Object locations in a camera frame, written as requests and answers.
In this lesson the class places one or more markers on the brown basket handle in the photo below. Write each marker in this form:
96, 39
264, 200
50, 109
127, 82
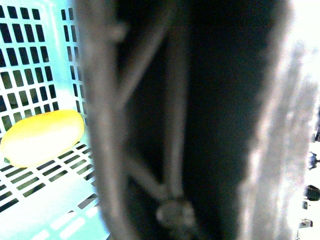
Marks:
201, 114

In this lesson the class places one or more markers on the yellow mango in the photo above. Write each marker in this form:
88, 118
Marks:
40, 138

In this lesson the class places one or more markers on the light blue plastic basket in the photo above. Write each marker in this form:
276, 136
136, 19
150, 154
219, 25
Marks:
40, 72

